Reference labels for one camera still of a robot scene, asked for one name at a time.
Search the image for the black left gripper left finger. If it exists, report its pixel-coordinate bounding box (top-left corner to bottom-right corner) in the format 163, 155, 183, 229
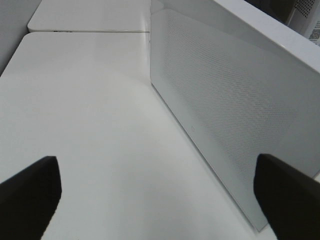
0, 156, 62, 240

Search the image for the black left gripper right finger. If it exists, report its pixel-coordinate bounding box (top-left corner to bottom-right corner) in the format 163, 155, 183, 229
253, 153, 320, 240

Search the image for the white microwave door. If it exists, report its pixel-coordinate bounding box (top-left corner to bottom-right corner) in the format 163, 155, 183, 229
150, 0, 320, 231

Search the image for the white microwave oven body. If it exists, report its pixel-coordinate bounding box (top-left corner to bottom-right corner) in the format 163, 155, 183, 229
243, 0, 320, 47

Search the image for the white warning label sticker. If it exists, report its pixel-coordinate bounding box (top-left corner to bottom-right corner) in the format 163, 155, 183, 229
308, 19, 320, 44

